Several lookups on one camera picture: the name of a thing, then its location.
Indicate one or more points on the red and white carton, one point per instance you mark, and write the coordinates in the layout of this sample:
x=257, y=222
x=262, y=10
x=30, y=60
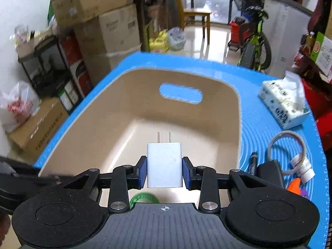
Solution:
x=77, y=67

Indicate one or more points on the grey plastic bag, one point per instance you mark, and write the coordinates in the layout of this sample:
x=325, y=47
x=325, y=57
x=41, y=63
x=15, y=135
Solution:
x=176, y=39

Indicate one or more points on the white plastic bag red print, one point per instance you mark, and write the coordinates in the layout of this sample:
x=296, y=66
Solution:
x=18, y=106

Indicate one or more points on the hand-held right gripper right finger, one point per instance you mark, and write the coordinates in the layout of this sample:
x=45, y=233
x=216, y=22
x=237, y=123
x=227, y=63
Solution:
x=187, y=172

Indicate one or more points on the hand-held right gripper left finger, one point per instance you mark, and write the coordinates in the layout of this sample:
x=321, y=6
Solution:
x=141, y=172

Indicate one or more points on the white charger plug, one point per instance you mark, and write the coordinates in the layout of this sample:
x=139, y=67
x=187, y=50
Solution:
x=164, y=163

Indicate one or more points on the beige plastic storage bin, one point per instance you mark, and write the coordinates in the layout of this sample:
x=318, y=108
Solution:
x=181, y=103

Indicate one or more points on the green round object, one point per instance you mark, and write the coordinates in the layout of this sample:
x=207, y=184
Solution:
x=144, y=199

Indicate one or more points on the large taped cardboard box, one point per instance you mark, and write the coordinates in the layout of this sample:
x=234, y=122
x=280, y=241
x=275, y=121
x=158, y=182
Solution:
x=114, y=39

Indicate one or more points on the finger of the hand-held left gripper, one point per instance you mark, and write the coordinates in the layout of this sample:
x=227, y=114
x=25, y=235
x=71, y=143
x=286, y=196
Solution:
x=55, y=179

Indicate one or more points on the white tissue pack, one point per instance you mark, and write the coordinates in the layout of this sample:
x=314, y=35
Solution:
x=280, y=103

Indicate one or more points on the dark wooden cabinet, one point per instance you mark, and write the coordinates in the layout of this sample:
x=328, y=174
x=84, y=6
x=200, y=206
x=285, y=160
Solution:
x=153, y=15

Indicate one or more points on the black metal shelf rack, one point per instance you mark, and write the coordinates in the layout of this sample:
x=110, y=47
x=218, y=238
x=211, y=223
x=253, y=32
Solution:
x=41, y=64

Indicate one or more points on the red crate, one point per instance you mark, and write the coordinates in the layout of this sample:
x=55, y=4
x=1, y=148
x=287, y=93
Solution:
x=320, y=101

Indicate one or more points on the orange utility knife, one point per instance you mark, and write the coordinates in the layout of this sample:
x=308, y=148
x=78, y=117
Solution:
x=294, y=185

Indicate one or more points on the green and white box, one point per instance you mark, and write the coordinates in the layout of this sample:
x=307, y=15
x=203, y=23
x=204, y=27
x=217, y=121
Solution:
x=323, y=54

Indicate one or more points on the brown cardboard box blue print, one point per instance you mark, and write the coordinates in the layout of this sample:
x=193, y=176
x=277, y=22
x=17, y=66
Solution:
x=88, y=0

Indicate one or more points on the black remote control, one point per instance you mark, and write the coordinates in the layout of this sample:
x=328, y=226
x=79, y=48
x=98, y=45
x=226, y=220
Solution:
x=271, y=172

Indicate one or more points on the green and white small cartons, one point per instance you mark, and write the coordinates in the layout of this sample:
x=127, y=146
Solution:
x=68, y=96

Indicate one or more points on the green and black bicycle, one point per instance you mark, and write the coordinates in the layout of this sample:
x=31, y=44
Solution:
x=253, y=44

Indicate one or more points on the small white bottle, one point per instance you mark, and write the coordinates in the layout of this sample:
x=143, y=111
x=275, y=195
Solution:
x=304, y=170

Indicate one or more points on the white appliance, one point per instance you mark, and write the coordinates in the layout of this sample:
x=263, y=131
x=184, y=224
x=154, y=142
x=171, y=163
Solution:
x=282, y=36

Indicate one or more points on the black marker pen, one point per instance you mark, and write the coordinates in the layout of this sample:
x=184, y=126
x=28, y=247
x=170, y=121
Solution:
x=253, y=163

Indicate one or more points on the flat brown cardboard box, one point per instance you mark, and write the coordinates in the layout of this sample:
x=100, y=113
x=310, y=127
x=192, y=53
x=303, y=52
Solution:
x=39, y=127

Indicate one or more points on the blue silicone mat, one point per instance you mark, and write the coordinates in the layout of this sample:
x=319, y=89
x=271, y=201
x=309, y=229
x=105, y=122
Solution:
x=259, y=77

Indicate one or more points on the clear tape roll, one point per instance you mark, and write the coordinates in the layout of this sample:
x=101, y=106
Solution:
x=301, y=145

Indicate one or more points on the yellow plastic jug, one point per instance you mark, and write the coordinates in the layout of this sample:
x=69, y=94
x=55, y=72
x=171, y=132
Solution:
x=159, y=44

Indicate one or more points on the wooden chair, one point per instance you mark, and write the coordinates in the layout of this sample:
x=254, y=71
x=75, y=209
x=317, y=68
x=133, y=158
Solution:
x=197, y=13

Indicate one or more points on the brown drink bottle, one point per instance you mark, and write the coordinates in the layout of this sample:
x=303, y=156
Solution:
x=310, y=42

